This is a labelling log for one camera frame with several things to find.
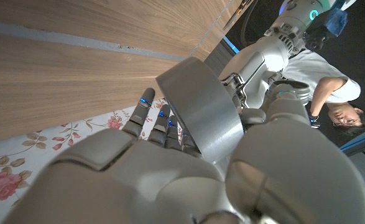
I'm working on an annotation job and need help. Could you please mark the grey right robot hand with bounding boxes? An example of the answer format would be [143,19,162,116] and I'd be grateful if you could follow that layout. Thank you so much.
[1,87,365,224]

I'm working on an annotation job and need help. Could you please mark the blue plastic bin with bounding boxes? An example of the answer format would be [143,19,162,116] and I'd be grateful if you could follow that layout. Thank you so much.
[323,7,348,29]

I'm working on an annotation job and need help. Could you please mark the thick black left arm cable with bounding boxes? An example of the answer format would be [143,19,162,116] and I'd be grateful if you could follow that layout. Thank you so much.
[239,0,259,47]

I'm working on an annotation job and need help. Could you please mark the floral backdrop cloth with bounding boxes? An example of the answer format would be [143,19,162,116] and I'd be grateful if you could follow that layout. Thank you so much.
[0,98,183,224]

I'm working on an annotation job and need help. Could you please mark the black orange handled scissors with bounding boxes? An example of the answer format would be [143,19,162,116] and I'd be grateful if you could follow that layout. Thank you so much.
[224,0,254,31]

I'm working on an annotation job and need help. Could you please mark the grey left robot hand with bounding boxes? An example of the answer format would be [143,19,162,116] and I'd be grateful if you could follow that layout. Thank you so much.
[219,0,329,109]

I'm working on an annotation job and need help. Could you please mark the person in white shirt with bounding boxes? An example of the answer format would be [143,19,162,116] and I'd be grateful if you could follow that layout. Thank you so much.
[280,49,365,138]

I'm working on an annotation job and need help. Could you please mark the grey duct tape roll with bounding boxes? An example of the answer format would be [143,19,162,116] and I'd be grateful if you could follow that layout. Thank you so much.
[155,56,244,164]

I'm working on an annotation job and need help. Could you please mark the person's bare forearm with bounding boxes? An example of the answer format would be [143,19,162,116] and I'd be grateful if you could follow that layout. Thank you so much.
[309,76,349,121]

